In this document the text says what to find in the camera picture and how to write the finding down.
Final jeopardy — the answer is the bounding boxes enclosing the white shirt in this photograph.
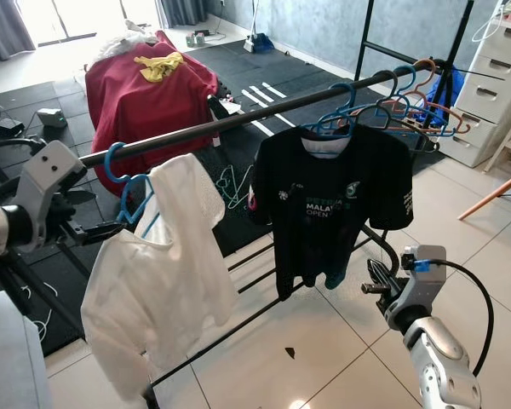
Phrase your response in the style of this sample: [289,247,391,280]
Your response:
[81,153,239,401]

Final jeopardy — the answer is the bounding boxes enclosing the orange clothes hanger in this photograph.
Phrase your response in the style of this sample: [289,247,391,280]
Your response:
[383,57,472,137]

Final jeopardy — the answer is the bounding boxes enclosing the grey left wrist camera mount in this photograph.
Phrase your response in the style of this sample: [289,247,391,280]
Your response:
[26,141,88,255]

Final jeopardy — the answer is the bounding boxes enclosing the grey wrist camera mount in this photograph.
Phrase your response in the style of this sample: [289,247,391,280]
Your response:
[388,245,448,333]
[26,141,88,255]

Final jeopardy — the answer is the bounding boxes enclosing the black power adapter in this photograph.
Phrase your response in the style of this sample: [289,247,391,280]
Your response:
[0,118,26,138]

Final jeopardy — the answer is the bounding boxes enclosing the grey curtain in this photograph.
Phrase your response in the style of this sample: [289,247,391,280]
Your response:
[158,0,210,26]
[0,0,26,62]

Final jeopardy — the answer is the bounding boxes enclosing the white wire hanger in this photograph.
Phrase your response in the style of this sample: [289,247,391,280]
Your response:
[217,162,256,210]

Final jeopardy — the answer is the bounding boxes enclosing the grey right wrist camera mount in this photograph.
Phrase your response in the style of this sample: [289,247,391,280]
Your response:
[388,245,448,333]

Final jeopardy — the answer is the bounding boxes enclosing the blue bag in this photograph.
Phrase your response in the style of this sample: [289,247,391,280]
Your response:
[417,68,465,129]

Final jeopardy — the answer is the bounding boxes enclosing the red cloth cover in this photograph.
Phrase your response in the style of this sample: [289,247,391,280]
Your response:
[85,32,218,201]

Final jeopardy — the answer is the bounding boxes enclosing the white drawer cabinet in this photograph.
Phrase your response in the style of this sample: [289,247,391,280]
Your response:
[434,10,511,169]

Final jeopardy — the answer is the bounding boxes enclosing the white tape strip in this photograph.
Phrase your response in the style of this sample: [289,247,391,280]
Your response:
[238,89,266,112]
[250,85,276,106]
[262,83,288,100]

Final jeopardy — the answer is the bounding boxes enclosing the blue and white floor device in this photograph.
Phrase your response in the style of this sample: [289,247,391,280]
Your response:
[243,32,275,55]

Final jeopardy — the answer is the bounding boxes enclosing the black printed T-shirt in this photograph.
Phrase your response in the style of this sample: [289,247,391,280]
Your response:
[247,124,416,301]

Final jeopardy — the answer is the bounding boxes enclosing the small grey box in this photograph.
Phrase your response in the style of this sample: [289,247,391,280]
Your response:
[36,108,68,130]

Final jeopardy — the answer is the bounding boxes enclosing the white chair wooden legs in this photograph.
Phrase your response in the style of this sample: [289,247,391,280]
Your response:
[458,128,511,221]

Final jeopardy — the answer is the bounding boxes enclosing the black metal clothes rack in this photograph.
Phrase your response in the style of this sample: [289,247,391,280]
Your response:
[0,0,476,406]

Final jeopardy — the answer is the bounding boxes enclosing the yellow cloth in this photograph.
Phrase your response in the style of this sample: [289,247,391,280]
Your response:
[135,51,185,84]

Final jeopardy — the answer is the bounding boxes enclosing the white fluffy cloth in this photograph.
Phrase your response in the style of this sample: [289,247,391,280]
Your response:
[98,24,158,60]

